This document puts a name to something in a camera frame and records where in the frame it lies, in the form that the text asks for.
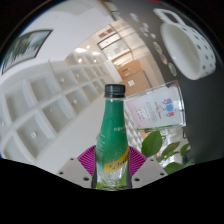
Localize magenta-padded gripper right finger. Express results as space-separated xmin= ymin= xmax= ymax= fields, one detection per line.
xmin=125 ymin=145 xmax=168 ymax=190

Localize white polka dot mug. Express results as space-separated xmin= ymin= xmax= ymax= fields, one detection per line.
xmin=152 ymin=7 xmax=218 ymax=81

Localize framed landscape wall picture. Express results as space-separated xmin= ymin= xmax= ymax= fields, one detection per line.
xmin=1 ymin=28 xmax=53 ymax=75

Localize recessed ceiling lights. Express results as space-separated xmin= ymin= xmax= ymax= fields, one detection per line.
xmin=0 ymin=46 xmax=103 ymax=141

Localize potted green leafy plant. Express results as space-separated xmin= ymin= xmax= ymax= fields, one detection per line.
xmin=141 ymin=129 xmax=196 ymax=175

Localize clear acrylic sign stand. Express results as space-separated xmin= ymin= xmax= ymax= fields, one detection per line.
xmin=124 ymin=84 xmax=186 ymax=131

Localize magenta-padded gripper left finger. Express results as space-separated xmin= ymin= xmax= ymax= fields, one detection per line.
xmin=55 ymin=144 xmax=101 ymax=190

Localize green drink bottle black cap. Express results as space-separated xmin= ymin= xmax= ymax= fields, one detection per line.
xmin=91 ymin=83 xmax=131 ymax=191

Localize round colourful badge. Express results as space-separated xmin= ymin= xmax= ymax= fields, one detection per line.
xmin=167 ymin=62 xmax=178 ymax=77
xmin=152 ymin=41 xmax=163 ymax=54
xmin=159 ymin=52 xmax=169 ymax=66

